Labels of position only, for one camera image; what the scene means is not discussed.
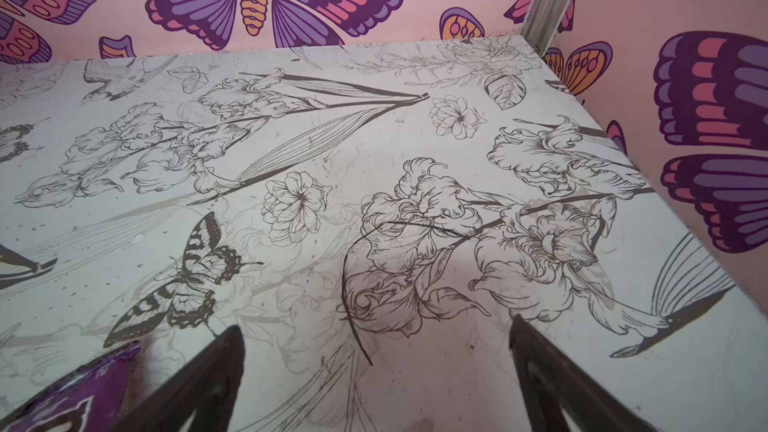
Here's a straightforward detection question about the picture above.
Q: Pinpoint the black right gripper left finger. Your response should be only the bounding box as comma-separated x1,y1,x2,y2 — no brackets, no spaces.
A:
112,325,245,431

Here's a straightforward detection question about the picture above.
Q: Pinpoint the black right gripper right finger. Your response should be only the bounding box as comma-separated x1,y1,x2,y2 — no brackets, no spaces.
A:
509,315,654,431

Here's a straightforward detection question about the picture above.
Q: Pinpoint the purple snack bar wrapper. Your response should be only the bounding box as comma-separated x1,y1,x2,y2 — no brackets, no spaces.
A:
1,341,142,431

